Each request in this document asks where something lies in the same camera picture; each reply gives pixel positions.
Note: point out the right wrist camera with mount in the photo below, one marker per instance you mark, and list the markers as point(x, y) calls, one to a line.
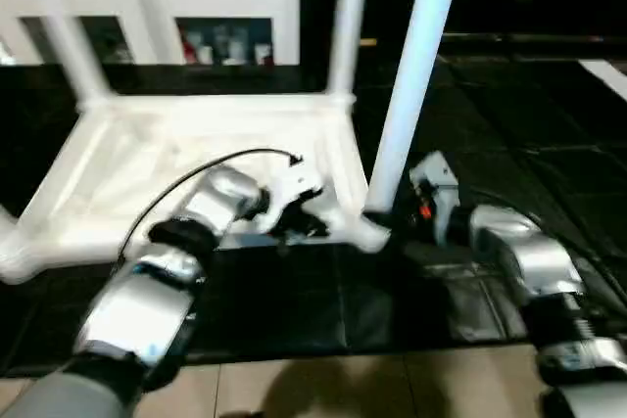
point(431, 178)

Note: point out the small brown tag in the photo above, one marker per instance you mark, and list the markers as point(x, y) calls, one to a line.
point(367, 43)

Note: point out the white glass-door cabinet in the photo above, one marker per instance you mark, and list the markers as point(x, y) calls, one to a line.
point(196, 2)

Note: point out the black work mat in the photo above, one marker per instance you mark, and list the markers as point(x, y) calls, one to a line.
point(294, 315)

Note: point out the small red bottle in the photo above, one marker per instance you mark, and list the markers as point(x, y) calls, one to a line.
point(191, 48)

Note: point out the long black bar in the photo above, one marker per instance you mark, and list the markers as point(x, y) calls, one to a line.
point(539, 40)

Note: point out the dark rounded object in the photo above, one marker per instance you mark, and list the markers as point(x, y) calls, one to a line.
point(240, 414)

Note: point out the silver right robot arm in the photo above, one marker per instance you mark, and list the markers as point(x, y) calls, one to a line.
point(539, 261)

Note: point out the flat white board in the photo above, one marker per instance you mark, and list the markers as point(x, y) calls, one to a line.
point(605, 77)

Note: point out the white plastic table leg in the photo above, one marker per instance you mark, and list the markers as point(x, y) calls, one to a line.
point(64, 36)
point(411, 75)
point(10, 242)
point(345, 17)

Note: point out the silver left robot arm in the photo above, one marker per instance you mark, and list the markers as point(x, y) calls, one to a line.
point(157, 291)

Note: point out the white plastic table top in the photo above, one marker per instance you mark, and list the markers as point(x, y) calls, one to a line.
point(176, 144)

